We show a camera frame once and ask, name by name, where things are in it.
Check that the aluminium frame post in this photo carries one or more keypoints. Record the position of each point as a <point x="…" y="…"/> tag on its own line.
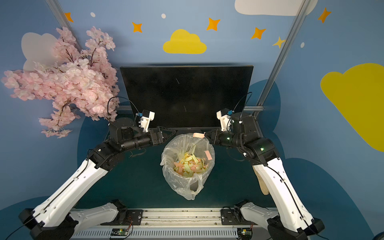
<point x="303" y="11"/>
<point x="60" y="16"/>

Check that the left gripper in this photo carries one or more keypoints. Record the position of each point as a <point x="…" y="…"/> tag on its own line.
<point x="157" y="134"/>

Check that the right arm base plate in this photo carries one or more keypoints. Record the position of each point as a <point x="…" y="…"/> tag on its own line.
<point x="233" y="217"/>

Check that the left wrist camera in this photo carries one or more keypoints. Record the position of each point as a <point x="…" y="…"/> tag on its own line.
<point x="145" y="118"/>

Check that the right circuit board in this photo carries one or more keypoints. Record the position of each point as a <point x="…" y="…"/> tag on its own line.
<point x="244" y="234"/>

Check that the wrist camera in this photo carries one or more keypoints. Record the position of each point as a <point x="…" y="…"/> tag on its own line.
<point x="145" y="118"/>
<point x="225" y="118"/>

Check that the trash bin with plastic bag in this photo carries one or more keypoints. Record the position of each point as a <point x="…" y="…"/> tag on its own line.
<point x="187" y="187"/>

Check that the circuit board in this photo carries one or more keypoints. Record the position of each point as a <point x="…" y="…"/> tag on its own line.
<point x="244" y="234"/>
<point x="119" y="234"/>

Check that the right aluminium frame post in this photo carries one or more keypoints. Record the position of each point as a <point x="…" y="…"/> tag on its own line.
<point x="303" y="11"/>

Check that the left circuit board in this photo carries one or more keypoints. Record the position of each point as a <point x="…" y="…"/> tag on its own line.
<point x="119" y="234"/>

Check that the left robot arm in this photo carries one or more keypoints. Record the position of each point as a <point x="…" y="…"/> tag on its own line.
<point x="57" y="219"/>

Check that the pink cherry blossom tree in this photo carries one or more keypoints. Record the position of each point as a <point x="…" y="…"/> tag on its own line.
<point x="85" y="82"/>

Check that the pile of discarded sticky notes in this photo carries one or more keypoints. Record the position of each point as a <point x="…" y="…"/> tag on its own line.
<point x="191" y="162"/>

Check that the aluminium front rail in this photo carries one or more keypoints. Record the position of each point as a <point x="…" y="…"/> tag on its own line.
<point x="176" y="224"/>

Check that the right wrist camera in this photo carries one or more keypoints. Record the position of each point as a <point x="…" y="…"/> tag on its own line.
<point x="225" y="118"/>

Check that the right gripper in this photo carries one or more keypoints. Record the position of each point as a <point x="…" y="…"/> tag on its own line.
<point x="216" y="137"/>

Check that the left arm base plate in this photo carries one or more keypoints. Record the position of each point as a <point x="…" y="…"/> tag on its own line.
<point x="129" y="216"/>

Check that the black computer monitor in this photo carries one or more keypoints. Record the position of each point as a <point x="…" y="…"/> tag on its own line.
<point x="187" y="96"/>

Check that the left aluminium frame post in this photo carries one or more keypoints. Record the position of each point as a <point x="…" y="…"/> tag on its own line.
<point x="60" y="16"/>

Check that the pink sticky note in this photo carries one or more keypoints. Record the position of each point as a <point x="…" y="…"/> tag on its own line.
<point x="208" y="155"/>
<point x="198" y="135"/>

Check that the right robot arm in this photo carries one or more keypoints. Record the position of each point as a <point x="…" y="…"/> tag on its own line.
<point x="291" y="220"/>

